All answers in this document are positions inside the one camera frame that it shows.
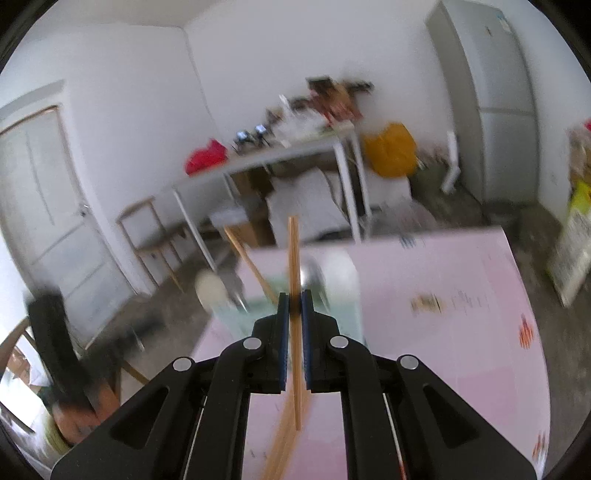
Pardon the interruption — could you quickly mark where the grey refrigerator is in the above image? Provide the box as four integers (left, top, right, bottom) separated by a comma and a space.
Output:
425, 0, 542, 205

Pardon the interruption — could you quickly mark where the red plastic bag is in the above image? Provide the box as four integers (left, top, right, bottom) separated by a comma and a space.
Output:
185, 138, 230, 176

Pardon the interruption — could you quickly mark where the wooden chair dark seat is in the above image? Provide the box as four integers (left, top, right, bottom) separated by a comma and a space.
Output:
117, 198, 186, 292

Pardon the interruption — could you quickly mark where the small cardboard box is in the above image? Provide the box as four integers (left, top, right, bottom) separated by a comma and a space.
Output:
225, 175, 278, 248

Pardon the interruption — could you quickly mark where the pile of snack packets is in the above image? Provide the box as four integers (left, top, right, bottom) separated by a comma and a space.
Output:
305, 76, 375, 128

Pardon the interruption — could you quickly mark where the white sack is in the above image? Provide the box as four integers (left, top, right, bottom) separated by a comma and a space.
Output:
267, 170, 348, 241

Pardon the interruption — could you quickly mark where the white side table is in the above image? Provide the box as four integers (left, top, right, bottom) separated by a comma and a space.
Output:
172, 121, 373, 274

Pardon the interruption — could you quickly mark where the printed rice bag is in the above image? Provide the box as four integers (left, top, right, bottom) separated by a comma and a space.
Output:
547, 181, 591, 308

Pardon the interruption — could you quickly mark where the cream plastic spoon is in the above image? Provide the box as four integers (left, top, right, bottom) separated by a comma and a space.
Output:
196, 271, 228, 311

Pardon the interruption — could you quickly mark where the clear plastic bag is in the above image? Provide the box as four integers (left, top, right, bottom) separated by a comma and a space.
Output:
277, 113, 329, 140

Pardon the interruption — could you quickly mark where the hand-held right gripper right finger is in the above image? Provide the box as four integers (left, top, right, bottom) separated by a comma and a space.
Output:
301, 290, 537, 480

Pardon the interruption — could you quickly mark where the teal plastic utensil holder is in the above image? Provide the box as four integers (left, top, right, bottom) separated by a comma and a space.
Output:
213, 270, 365, 346

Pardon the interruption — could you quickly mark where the black charger device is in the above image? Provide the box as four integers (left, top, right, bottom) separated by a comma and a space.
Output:
233, 124, 271, 145

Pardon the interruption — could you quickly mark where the pink patterned tablecloth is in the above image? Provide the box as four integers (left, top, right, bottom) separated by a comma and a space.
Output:
190, 225, 553, 480

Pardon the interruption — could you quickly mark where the dark green bag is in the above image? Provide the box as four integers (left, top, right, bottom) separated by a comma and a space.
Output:
410, 161, 452, 205

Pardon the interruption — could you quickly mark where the white door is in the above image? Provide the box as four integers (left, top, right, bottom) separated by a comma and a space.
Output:
0, 105, 140, 334

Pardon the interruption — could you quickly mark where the white upright box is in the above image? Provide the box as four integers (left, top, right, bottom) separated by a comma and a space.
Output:
441, 131, 461, 193

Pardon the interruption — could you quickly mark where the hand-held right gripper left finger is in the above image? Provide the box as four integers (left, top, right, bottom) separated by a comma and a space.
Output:
50, 292, 290, 480

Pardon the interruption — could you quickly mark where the yellow plastic bag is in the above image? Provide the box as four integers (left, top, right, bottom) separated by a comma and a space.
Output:
362, 122, 417, 179

